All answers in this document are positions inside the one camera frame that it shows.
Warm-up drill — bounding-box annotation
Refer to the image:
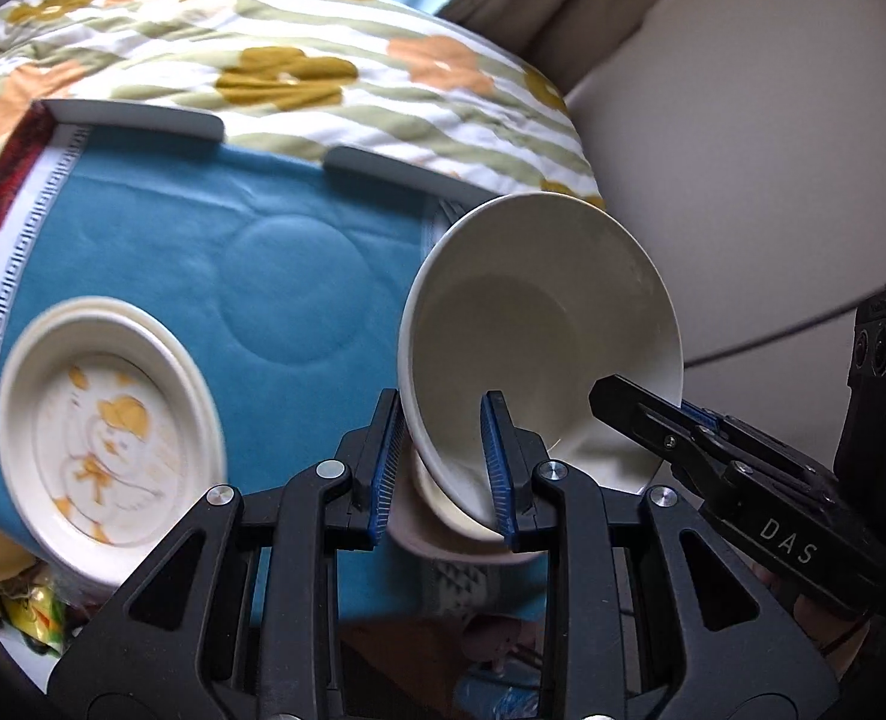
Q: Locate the yellow green snack packet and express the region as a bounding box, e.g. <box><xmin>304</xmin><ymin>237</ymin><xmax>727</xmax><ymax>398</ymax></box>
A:
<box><xmin>0</xmin><ymin>570</ymin><xmax>69</xmax><ymax>653</ymax></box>

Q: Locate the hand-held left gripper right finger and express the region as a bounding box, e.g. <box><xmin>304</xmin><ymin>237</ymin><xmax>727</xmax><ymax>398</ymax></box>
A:
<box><xmin>480</xmin><ymin>390</ymin><xmax>840</xmax><ymax>720</ymax></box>

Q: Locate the cream ceramic bowl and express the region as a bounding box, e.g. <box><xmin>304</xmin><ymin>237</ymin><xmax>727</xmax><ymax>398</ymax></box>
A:
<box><xmin>398</xmin><ymin>193</ymin><xmax>685</xmax><ymax>541</ymax></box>

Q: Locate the person's right hand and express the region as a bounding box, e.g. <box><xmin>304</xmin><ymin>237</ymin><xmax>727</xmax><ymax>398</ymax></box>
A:
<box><xmin>758</xmin><ymin>570</ymin><xmax>873</xmax><ymax>662</ymax></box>

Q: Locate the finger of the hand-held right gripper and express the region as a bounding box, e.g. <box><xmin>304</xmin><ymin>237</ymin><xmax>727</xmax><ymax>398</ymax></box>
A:
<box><xmin>678</xmin><ymin>401</ymin><xmax>852</xmax><ymax>511</ymax></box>
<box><xmin>588</xmin><ymin>373</ymin><xmax>886</xmax><ymax>612</ymax></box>

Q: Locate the brown curtain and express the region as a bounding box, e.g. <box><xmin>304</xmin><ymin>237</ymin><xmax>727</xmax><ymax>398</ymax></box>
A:
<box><xmin>439</xmin><ymin>0</ymin><xmax>714</xmax><ymax>87</ymax></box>

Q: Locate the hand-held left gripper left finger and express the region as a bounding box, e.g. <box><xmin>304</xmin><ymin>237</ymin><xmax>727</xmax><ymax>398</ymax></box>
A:
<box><xmin>47</xmin><ymin>388</ymin><xmax>408</xmax><ymax>720</ymax></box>

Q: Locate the thin black cable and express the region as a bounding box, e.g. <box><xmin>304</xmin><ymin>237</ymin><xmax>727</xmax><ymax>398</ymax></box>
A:
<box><xmin>683</xmin><ymin>255</ymin><xmax>886</xmax><ymax>370</ymax></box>

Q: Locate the blue plastic object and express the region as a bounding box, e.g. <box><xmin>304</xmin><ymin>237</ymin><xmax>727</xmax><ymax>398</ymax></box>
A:
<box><xmin>453</xmin><ymin>679</ymin><xmax>545</xmax><ymax>720</ymax></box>

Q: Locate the pink flower-shaped bowl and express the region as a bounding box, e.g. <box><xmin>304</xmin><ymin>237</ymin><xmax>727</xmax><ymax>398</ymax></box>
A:
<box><xmin>389</xmin><ymin>457</ymin><xmax>549</xmax><ymax>565</ymax></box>

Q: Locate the round duck print plate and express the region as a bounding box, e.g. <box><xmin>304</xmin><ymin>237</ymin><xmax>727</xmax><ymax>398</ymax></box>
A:
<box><xmin>0</xmin><ymin>296</ymin><xmax>228</xmax><ymax>587</ymax></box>

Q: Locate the white tray table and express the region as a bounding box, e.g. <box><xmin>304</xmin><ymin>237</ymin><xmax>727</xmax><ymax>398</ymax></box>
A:
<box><xmin>41</xmin><ymin>97</ymin><xmax>489</xmax><ymax>205</ymax></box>

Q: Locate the blue mat with patterned border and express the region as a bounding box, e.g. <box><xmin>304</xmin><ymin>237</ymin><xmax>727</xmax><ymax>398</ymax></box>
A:
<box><xmin>0</xmin><ymin>105</ymin><xmax>556</xmax><ymax>623</ymax></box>

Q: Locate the dusky pink object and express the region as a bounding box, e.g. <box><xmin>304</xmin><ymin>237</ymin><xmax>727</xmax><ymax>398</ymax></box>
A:
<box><xmin>461</xmin><ymin>615</ymin><xmax>541</xmax><ymax>683</ymax></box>

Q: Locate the floral striped blanket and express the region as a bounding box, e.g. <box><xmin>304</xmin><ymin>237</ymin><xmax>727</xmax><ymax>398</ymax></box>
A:
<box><xmin>0</xmin><ymin>0</ymin><xmax>610</xmax><ymax>220</ymax></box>

